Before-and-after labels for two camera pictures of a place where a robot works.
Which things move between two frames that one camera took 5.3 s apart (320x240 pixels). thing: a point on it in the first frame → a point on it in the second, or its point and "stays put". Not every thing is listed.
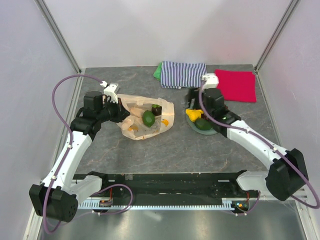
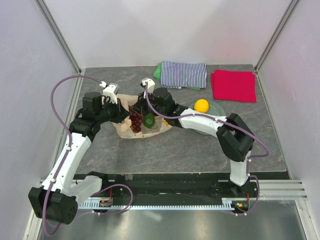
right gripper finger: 194,99 → 141,109
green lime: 148,118 stays put
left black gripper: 121,112 stays put
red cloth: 237,85 stays put
